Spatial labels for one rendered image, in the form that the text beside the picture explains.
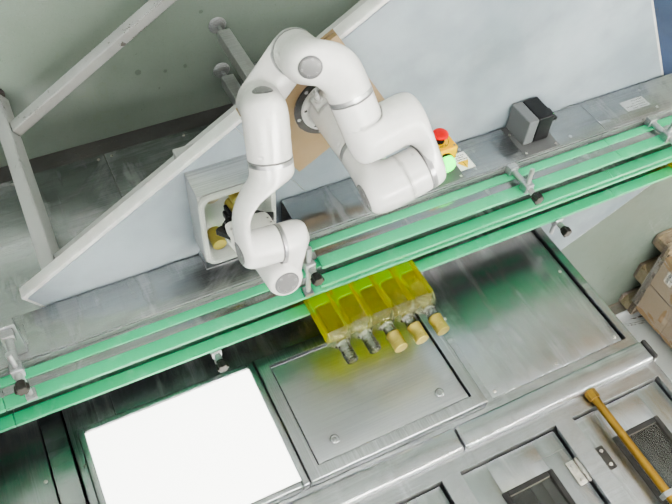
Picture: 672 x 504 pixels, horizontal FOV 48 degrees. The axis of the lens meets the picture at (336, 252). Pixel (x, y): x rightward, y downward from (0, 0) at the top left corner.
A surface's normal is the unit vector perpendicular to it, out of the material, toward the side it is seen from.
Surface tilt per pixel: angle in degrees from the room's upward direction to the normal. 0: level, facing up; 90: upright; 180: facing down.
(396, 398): 90
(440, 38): 0
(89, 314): 90
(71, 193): 90
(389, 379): 90
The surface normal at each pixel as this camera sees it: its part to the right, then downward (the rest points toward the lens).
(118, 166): 0.04, -0.62
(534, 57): 0.44, 0.71
